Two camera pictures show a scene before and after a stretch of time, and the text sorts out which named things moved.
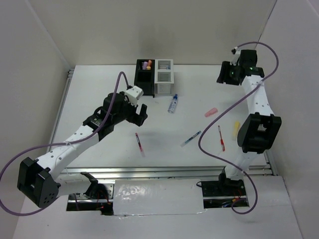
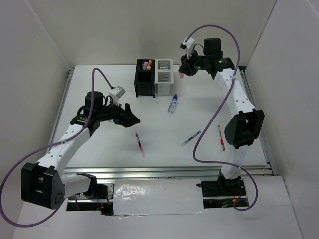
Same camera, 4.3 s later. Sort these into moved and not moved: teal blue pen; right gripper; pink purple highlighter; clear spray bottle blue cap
Moved: right gripper
Not moved: pink purple highlighter; clear spray bottle blue cap; teal blue pen
